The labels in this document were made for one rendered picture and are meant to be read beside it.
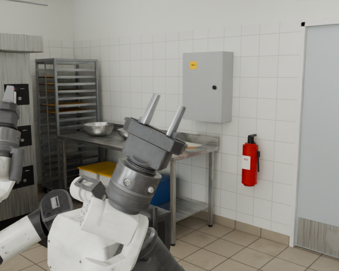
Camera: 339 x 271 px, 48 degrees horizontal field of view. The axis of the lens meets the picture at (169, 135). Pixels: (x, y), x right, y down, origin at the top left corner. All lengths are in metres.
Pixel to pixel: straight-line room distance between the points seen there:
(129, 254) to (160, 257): 0.19
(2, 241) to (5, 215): 3.18
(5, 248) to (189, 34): 3.43
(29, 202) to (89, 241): 3.54
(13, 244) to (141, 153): 0.66
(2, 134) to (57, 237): 0.36
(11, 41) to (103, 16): 1.71
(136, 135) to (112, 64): 4.51
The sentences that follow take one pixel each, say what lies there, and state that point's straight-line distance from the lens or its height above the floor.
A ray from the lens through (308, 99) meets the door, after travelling 3.65.
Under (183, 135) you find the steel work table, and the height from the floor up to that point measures 0.95.
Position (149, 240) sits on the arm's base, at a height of 1.26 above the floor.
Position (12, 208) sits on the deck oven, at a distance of 4.45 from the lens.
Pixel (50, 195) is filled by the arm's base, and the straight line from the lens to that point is 1.28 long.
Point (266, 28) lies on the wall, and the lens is 3.81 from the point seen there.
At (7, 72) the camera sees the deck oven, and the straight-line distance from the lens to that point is 4.24.
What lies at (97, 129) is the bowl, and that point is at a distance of 4.60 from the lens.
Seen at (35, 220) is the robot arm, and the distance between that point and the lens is 1.26.
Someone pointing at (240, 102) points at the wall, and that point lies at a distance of 3.93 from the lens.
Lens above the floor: 1.63
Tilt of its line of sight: 9 degrees down
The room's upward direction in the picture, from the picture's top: straight up
